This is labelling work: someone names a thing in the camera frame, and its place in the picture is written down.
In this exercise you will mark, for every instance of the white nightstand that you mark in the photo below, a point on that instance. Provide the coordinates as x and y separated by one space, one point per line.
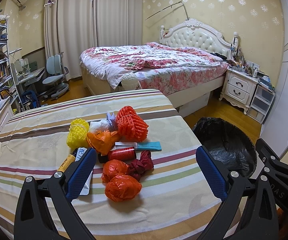
239 89

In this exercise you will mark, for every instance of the striped table cloth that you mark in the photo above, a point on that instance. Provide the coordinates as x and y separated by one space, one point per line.
175 201

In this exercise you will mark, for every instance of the black trash bag bin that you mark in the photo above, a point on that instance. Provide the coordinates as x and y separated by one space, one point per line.
227 144

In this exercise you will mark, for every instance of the orange foam net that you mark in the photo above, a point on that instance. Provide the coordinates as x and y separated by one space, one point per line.
130 125

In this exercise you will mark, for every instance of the red tube black cap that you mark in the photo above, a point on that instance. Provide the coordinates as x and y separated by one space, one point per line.
125 154

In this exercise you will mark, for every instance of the white tufted headboard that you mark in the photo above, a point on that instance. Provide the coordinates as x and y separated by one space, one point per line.
195 34

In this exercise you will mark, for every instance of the white bag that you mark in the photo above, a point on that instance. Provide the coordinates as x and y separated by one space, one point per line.
99 126

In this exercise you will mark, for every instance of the bed with floral bedding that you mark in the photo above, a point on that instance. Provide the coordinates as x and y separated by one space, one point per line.
186 76

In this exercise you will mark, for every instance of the beige curtains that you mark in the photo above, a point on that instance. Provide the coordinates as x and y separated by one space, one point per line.
72 26

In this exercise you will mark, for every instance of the orange plastic ball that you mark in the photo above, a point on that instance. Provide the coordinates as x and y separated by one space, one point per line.
122 187
112 168

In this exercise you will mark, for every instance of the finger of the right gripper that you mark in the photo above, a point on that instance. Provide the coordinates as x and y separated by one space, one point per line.
272 166

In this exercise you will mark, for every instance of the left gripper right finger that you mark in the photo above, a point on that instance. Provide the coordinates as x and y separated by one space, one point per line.
259 219

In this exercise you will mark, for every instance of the lavender crumpled cloth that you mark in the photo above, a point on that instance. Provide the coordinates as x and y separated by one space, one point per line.
111 118

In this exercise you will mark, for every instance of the plastic drawer unit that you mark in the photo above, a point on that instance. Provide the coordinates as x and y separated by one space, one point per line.
261 103

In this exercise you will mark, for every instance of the study desk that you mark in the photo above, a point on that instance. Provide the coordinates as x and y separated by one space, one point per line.
24 78

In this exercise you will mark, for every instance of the dark red bag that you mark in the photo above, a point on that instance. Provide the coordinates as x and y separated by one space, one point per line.
138 167

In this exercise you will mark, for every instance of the yellow foam net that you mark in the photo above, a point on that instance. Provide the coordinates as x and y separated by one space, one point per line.
77 134

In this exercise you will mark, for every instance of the white round fan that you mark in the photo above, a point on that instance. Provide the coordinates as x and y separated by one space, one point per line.
130 82

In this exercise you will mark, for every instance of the orange snack bag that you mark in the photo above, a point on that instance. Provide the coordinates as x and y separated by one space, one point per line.
102 142

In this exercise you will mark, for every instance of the blue desk chair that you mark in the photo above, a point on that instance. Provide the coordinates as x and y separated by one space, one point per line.
56 77

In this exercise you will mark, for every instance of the white teal paper strip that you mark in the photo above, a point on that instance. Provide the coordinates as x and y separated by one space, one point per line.
139 146

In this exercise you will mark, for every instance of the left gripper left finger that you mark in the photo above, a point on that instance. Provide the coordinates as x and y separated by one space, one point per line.
33 219

